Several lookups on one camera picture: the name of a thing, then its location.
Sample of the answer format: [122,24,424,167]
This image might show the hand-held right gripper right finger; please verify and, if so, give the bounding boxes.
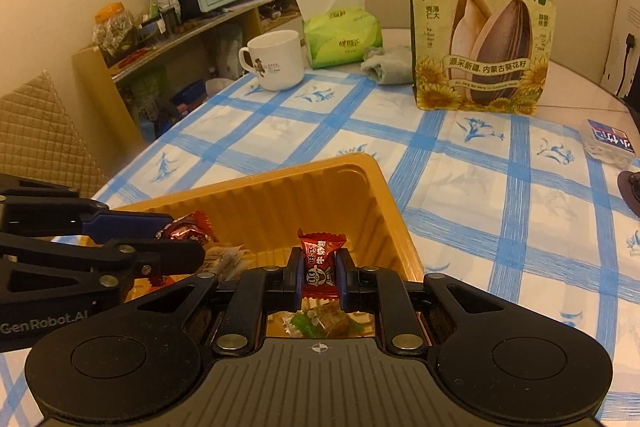
[334,248,506,353]

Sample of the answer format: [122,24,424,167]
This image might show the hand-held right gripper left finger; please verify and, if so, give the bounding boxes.
[122,248,305,354]

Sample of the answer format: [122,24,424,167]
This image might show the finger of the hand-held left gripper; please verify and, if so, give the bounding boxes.
[0,232,206,305]
[0,174,174,242]

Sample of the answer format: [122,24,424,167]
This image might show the red cartoon-face candy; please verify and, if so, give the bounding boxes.
[297,228,347,300]

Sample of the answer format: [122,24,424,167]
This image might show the red dark-print snack packet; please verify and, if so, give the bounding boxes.
[131,211,219,292]

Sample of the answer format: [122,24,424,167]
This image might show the green candy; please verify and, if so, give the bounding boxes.
[281,298,373,339]

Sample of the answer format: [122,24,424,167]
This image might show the tan candy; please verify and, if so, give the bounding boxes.
[204,244,253,282]

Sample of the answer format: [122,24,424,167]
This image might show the orange plastic tray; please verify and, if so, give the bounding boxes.
[75,152,425,340]

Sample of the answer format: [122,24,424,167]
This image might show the low quilted beige chair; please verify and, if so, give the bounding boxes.
[0,70,110,198]

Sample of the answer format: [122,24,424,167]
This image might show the wooden shelf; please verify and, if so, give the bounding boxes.
[71,0,306,158]

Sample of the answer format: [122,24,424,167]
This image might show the blue checked tablecloth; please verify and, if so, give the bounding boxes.
[0,69,640,408]

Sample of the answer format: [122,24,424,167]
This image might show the orange-lid plastic jar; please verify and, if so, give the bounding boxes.
[91,3,141,58]

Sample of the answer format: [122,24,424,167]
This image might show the white mug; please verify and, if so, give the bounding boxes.
[238,30,307,92]

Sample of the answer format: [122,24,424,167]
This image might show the grey cloth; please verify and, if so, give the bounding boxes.
[361,46,416,86]

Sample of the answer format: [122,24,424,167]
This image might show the green tissue pack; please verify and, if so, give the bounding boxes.
[289,0,383,70]

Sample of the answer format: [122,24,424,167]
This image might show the green sunflower seed bag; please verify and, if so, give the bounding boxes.
[402,0,561,115]

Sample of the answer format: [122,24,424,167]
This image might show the dark phone stand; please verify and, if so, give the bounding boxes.
[617,169,640,202]

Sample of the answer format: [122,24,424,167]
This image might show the dark cabinet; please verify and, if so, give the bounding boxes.
[602,0,640,100]

